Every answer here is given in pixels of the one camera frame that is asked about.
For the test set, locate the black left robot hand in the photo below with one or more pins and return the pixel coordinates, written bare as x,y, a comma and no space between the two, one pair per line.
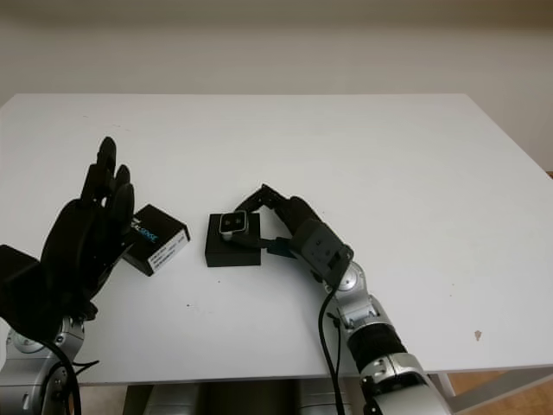
73,242

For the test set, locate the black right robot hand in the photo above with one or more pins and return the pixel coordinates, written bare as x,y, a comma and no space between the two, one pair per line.
296,214

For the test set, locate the small silver camera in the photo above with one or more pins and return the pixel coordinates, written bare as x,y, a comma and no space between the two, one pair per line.
233,222

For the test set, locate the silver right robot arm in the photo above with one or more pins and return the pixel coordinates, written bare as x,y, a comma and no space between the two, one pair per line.
380,346

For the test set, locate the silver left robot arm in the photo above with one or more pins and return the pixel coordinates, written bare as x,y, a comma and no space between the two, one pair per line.
26,372

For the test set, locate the black printed box lid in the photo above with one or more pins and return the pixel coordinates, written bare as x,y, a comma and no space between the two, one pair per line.
162,233

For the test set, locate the silver left robot thigh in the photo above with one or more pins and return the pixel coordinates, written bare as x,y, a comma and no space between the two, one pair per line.
173,400

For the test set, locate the silver robot thigh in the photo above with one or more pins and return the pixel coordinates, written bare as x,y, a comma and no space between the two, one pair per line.
319,400
173,400

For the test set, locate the silver right robot thigh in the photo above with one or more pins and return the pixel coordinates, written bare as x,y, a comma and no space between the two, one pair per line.
319,400

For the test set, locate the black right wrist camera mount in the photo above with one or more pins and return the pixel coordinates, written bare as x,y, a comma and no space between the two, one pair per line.
319,250

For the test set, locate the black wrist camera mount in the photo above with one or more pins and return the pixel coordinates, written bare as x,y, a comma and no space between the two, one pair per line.
21,289
319,250

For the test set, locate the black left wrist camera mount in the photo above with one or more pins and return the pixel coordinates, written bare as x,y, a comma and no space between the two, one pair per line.
21,289

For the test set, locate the black camera box base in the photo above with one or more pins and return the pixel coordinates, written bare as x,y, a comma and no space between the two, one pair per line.
233,257

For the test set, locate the white table leg frame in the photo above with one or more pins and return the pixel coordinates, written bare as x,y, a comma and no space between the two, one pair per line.
445,384

